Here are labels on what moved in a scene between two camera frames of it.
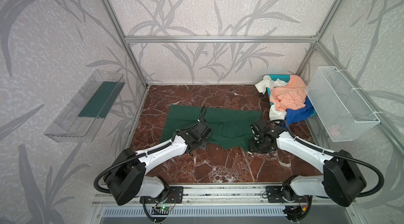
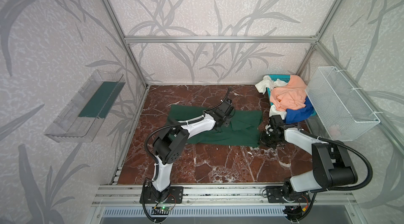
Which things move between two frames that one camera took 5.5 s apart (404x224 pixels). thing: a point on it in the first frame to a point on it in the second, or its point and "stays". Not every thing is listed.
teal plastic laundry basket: x=286 y=78 stays
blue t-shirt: x=294 y=115 stays
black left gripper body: x=202 y=140 to x=227 y=110
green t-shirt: x=229 y=128 stays
